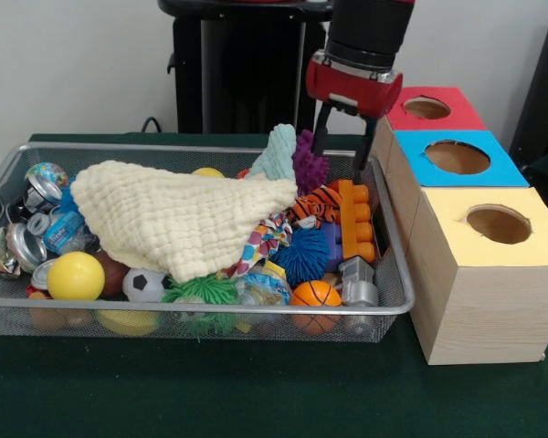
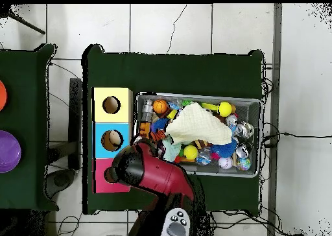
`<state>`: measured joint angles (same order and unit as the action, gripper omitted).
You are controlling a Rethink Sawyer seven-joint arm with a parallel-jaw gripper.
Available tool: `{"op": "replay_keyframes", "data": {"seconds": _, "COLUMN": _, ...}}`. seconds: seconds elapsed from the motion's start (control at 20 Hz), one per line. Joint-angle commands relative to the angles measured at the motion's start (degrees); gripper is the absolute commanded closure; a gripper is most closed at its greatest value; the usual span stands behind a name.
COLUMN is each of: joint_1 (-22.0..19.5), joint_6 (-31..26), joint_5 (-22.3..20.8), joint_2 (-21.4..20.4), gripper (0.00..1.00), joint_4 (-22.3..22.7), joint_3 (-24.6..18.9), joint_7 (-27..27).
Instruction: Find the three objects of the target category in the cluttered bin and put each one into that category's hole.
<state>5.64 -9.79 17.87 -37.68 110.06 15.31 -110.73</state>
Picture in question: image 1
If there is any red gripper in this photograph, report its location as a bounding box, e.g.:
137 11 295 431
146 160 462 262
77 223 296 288
305 50 404 186

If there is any tiger plush toy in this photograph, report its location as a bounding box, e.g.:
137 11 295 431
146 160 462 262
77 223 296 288
286 185 343 229

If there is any cream waffle cloth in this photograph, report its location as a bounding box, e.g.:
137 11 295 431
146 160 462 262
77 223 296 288
70 160 299 282

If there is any wooden box with three holes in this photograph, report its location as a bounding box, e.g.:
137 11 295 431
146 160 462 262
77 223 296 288
364 86 548 366

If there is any clear mesh bin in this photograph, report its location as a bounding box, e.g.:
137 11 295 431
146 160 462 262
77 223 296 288
0 141 416 344

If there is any purple spiky toy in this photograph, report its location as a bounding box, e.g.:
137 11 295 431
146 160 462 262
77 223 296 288
291 130 329 197

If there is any light teal waffle cloth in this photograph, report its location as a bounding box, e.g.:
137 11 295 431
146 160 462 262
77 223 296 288
248 122 298 183

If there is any orange building block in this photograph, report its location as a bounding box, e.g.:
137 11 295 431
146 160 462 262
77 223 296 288
337 179 376 264

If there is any blue spiky ball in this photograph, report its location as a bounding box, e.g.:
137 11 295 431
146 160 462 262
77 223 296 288
271 227 330 288

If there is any orange toy basketball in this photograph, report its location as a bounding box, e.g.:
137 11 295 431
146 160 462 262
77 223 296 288
290 280 343 308

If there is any green spiky ball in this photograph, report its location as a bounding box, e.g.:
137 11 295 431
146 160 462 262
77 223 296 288
161 276 238 305

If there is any black chair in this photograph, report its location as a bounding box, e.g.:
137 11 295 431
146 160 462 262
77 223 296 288
509 6 548 161

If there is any small soccer ball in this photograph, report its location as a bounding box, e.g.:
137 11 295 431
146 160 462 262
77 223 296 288
121 267 171 303

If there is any large yellow ball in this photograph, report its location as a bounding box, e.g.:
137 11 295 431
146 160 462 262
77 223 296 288
47 251 106 301

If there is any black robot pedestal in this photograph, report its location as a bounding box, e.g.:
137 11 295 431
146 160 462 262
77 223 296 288
157 0 343 136

